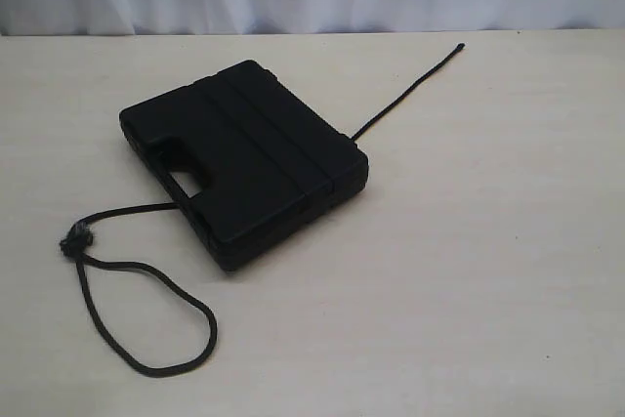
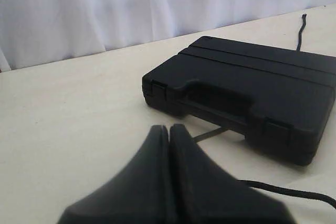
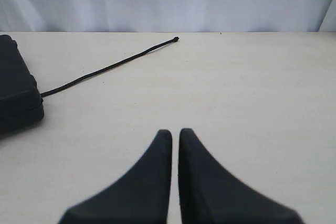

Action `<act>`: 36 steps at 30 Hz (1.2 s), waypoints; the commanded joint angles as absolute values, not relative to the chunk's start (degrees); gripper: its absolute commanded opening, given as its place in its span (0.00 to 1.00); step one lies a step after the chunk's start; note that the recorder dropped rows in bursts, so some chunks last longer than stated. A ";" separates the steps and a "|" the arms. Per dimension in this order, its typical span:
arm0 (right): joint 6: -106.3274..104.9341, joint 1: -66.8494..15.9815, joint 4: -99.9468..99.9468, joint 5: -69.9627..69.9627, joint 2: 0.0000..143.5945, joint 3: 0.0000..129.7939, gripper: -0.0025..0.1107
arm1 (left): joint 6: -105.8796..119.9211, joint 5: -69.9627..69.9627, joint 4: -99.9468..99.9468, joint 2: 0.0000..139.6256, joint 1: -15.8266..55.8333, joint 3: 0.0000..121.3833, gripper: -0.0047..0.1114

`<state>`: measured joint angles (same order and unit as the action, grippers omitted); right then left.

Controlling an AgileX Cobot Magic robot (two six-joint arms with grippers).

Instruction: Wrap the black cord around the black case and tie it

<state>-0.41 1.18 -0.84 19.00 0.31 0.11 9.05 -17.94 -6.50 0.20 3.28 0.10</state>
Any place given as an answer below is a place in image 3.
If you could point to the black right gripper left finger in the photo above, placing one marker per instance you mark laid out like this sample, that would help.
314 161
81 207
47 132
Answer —
141 195

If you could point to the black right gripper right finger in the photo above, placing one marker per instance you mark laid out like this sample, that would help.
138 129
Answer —
211 194

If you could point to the white backdrop curtain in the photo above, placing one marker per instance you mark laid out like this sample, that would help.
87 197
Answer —
167 15

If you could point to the black plastic case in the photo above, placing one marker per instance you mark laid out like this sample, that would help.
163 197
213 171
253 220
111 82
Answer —
21 102

